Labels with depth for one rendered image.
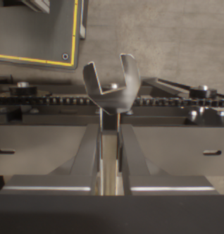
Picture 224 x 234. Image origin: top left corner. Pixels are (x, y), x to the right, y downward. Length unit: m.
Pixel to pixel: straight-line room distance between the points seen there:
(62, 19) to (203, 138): 1.01
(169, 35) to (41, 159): 1.35
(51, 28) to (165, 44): 0.85
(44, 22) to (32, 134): 0.95
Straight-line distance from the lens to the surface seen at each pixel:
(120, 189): 0.65
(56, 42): 1.13
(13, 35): 1.23
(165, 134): 0.27
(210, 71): 1.64
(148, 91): 1.10
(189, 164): 0.31
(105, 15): 1.45
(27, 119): 0.54
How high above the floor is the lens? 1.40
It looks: 73 degrees down
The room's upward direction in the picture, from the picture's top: 177 degrees clockwise
